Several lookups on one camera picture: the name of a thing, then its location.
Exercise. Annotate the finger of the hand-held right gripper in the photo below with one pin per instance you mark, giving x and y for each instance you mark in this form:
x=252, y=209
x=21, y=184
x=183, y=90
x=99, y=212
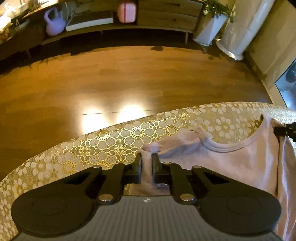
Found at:
x=288, y=131

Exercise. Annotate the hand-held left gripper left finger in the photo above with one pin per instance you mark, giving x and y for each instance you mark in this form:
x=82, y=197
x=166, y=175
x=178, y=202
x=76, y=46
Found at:
x=138, y=166

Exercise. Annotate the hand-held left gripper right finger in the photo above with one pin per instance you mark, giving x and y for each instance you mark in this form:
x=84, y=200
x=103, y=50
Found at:
x=154, y=166

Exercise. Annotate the lavender shirt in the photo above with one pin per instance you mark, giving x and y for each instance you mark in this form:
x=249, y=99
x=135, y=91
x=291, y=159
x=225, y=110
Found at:
x=242, y=162

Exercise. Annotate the glass sliding door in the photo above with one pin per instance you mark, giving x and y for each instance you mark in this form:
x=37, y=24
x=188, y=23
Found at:
x=286, y=90

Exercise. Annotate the floral lace tablecloth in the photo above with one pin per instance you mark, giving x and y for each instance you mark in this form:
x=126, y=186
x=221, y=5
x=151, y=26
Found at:
x=92, y=148

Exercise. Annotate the white tower air conditioner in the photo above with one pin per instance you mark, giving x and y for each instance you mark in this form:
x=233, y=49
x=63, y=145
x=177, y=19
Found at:
x=242, y=30

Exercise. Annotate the potted plant in white pot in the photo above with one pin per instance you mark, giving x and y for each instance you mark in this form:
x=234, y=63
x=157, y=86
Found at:
x=210, y=30

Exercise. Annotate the long wooden TV cabinet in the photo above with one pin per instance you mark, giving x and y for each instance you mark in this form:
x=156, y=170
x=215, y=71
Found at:
x=166, y=14

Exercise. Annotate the flat white box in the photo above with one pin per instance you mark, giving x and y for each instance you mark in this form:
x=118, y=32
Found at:
x=90, y=20

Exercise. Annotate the pink case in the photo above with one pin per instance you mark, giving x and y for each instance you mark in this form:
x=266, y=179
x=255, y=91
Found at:
x=126, y=12

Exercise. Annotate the purple kettlebell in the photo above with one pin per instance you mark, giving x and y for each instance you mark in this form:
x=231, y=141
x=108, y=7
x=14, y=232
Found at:
x=55, y=25

